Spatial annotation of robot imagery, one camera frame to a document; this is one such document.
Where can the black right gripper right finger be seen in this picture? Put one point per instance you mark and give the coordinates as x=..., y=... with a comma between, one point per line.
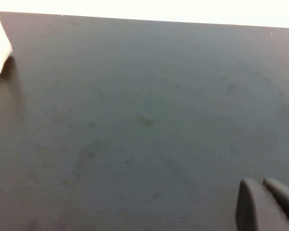
x=283, y=192

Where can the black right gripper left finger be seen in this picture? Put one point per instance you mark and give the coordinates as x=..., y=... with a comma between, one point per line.
x=255, y=209

